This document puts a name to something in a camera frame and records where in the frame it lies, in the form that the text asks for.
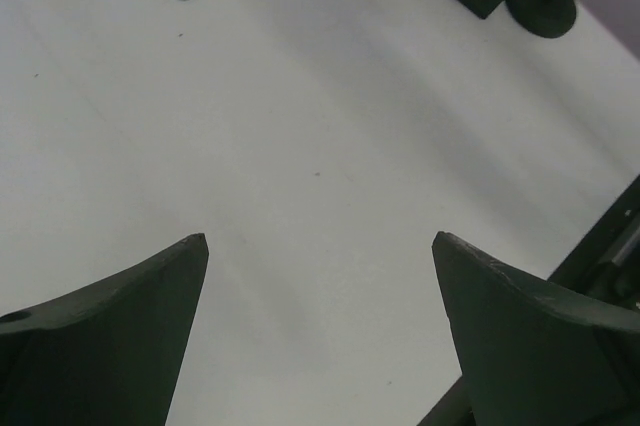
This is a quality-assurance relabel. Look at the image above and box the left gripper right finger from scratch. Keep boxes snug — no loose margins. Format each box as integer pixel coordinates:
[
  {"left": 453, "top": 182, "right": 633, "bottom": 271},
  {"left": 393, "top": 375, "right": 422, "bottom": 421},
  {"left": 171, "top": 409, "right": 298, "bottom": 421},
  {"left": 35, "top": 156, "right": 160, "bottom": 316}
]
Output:
[{"left": 432, "top": 232, "right": 639, "bottom": 425}]

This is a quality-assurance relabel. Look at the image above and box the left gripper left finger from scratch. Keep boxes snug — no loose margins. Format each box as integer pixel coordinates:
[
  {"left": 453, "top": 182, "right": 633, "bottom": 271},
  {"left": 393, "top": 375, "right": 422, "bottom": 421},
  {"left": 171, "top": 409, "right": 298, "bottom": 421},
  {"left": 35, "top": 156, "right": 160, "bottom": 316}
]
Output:
[{"left": 1, "top": 233, "right": 209, "bottom": 425}]

